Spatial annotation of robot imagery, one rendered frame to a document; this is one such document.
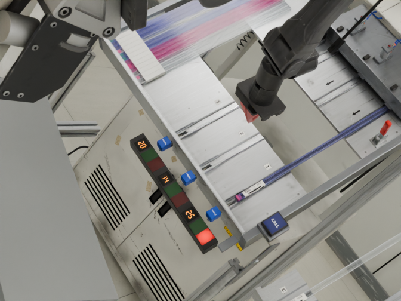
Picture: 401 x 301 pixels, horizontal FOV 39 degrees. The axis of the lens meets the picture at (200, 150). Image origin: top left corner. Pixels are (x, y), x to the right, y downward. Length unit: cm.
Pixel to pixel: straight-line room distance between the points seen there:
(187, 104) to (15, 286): 68
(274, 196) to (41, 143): 56
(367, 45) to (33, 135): 90
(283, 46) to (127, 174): 100
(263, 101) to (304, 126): 220
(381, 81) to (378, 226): 181
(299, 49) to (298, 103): 235
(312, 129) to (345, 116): 183
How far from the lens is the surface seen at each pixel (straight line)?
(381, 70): 160
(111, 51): 157
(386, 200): 327
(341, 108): 157
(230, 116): 149
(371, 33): 166
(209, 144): 144
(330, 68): 163
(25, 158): 128
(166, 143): 143
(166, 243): 189
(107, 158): 202
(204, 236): 136
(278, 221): 134
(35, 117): 140
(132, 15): 64
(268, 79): 116
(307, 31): 106
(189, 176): 139
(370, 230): 332
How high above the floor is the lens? 139
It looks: 27 degrees down
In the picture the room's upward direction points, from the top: 43 degrees clockwise
